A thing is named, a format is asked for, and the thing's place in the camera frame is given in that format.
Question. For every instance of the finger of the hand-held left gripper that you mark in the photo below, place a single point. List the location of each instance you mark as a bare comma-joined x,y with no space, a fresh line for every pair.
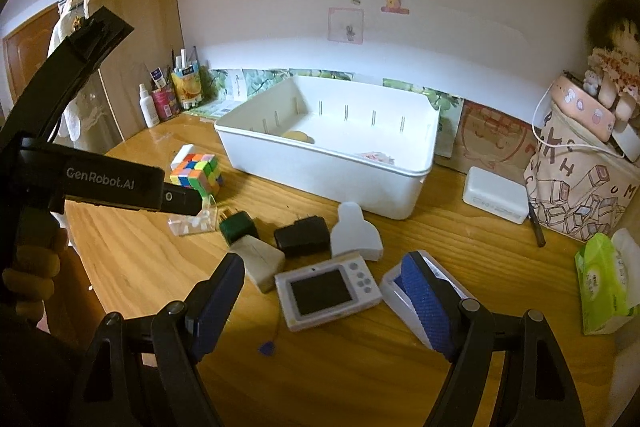
55,57
92,57

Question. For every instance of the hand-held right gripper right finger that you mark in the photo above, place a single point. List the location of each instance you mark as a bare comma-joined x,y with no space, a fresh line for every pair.
427,302

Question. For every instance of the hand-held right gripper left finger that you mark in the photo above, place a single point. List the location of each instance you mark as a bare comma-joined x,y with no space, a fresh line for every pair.
215,307

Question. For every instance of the white box with blue label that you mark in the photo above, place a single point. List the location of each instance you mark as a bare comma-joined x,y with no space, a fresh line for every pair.
395,294

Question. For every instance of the white power adapter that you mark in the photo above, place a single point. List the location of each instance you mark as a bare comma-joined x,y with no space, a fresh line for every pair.
257,262

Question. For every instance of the dark green power adapter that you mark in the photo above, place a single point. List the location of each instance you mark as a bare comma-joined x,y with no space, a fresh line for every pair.
239,229

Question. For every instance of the small clear plastic box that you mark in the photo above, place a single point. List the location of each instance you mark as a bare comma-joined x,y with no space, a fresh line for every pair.
192,222

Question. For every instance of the multicoloured puzzle cube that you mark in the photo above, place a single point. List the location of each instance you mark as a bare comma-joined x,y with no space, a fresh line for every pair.
195,172

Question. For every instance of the white handheld game console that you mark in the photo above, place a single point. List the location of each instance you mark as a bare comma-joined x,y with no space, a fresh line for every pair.
325,289

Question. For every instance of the white plastic storage bin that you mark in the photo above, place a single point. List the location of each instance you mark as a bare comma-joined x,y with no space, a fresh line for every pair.
325,177

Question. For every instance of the person's left hand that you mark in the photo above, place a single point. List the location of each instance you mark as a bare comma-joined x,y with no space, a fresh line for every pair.
30,277

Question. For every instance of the brown wooden door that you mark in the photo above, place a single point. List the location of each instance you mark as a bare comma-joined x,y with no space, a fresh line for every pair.
25,52

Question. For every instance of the white hanging garment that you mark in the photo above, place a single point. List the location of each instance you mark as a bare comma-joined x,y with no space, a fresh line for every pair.
75,117

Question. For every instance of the blue and white tube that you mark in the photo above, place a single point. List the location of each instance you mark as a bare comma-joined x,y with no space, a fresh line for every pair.
158,78

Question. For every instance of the white spray bottle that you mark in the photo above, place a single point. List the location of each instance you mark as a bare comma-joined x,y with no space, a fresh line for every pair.
147,107

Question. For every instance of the red tube package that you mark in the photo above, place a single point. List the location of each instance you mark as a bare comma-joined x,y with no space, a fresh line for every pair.
164,104

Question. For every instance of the white pen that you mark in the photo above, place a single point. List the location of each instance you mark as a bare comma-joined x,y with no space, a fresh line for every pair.
183,57

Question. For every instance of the yellow printed pouch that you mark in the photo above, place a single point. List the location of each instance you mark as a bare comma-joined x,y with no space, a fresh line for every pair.
187,87

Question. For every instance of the white rectangular device box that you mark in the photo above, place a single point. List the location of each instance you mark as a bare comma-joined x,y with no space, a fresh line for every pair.
495,202

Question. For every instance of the black pen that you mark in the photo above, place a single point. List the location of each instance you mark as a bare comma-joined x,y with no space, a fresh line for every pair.
536,227

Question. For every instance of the white carton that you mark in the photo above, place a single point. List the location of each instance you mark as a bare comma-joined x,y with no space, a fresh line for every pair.
239,84

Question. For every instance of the pink printed card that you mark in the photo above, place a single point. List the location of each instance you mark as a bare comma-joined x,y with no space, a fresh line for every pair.
372,155

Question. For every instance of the green tissue pack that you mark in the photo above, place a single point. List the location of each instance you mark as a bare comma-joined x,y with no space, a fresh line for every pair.
602,287

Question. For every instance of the brown printed cardboard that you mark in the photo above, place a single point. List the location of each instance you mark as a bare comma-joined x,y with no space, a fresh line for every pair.
492,137

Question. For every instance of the large leaf print poster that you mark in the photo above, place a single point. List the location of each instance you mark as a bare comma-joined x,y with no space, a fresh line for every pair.
270,79

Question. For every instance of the letter print fabric bag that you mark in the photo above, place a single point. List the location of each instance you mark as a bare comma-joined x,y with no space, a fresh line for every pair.
575,187

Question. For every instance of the round wooden disc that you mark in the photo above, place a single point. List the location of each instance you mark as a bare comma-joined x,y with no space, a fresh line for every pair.
300,137

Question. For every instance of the short leaf print strip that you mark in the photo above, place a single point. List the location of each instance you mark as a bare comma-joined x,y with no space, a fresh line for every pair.
445,99

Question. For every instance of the pink pencil case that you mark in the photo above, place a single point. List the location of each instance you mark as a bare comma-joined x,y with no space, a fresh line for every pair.
582,107

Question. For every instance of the small white plug block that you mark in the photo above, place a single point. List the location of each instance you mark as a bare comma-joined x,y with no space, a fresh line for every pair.
626,139

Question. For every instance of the brown haired doll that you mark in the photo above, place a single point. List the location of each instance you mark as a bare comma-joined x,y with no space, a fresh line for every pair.
612,57

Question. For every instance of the pink square wall drawing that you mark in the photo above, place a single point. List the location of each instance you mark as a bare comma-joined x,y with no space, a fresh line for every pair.
346,24

